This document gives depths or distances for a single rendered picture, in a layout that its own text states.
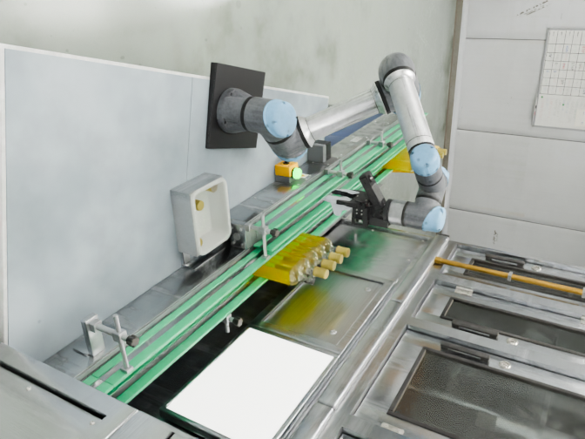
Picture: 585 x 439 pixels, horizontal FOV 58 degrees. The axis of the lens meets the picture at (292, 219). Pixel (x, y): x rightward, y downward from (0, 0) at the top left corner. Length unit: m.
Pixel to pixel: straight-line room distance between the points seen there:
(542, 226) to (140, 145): 6.93
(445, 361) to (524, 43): 6.01
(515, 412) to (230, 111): 1.23
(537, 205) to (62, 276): 7.01
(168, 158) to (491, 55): 6.19
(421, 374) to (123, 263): 0.94
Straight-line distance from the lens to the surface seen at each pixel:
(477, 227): 8.19
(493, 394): 1.68
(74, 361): 1.50
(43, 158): 1.39
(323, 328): 1.77
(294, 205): 1.99
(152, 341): 1.52
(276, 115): 1.68
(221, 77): 1.79
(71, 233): 1.47
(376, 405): 1.58
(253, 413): 1.50
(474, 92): 7.61
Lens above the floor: 1.87
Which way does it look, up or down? 28 degrees down
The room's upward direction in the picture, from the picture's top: 102 degrees clockwise
